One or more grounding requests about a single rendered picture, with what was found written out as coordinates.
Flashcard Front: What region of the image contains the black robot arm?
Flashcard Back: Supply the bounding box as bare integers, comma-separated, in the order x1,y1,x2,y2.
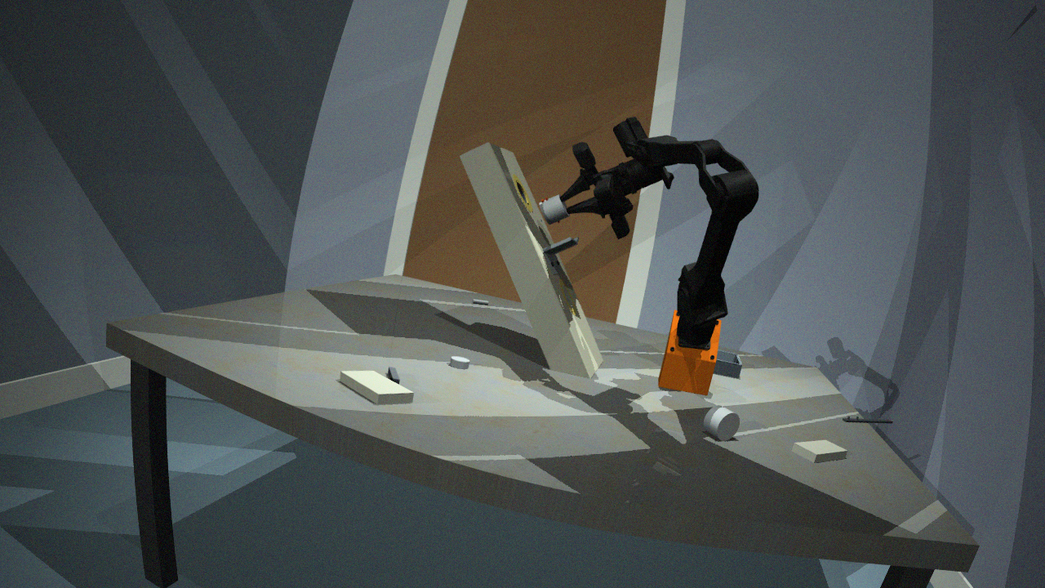
593,117,759,350

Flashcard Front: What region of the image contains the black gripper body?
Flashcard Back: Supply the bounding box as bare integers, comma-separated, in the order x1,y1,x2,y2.
572,141,642,239

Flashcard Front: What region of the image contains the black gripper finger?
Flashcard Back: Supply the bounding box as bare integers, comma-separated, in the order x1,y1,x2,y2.
560,168,590,203
567,197,605,219

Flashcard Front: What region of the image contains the beige service panel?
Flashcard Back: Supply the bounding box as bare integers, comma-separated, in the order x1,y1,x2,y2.
460,142,603,379

